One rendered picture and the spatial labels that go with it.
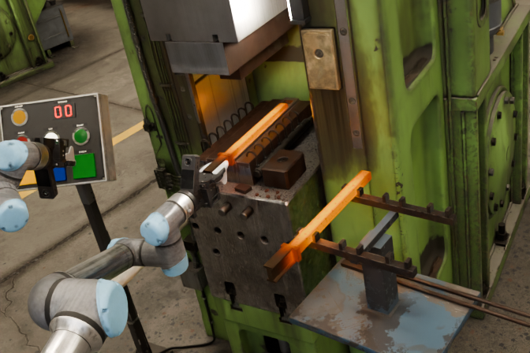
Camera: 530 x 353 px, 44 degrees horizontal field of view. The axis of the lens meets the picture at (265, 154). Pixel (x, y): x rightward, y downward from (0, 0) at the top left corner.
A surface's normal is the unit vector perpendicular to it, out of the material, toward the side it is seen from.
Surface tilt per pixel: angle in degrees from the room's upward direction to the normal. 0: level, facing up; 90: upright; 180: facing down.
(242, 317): 90
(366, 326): 0
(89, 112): 60
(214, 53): 90
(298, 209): 90
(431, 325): 0
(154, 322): 0
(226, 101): 90
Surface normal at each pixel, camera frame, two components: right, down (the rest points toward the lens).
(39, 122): -0.16, -0.01
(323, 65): -0.49, 0.49
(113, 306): 0.97, -0.10
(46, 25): 0.67, 0.25
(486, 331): -0.18, -0.87
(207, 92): 0.85, 0.11
